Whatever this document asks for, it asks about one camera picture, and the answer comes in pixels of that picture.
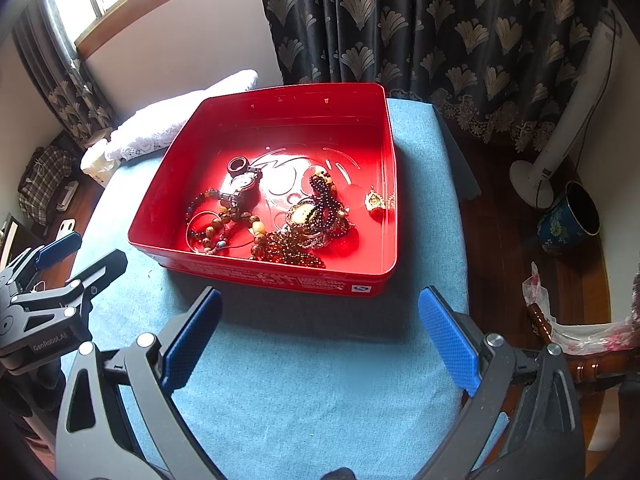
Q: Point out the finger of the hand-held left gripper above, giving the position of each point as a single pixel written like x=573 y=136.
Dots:
x=100 y=272
x=60 y=250

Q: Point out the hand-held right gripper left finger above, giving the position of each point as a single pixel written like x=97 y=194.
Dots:
x=192 y=345

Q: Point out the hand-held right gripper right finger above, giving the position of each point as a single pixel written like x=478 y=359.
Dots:
x=450 y=340

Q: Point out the silver bangle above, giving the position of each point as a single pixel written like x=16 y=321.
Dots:
x=205 y=252

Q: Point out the red tin box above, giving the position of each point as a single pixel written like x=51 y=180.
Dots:
x=300 y=125

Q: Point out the plaid bag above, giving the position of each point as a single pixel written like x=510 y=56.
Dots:
x=45 y=175

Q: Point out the crumpled white plastic bag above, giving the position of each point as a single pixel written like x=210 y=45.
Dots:
x=95 y=160

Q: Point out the blue table cloth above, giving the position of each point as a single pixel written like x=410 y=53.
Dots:
x=300 y=360

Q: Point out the red-spotted plastic bag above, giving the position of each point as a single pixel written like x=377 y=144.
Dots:
x=590 y=332

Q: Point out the blue floral enamel pot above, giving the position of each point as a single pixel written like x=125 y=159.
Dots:
x=557 y=232

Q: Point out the dark patterned curtain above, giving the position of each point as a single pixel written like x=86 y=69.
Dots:
x=65 y=95
x=450 y=35

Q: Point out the white lace cloth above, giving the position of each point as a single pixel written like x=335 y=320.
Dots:
x=165 y=115

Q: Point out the white standing fan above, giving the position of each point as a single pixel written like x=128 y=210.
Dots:
x=570 y=130

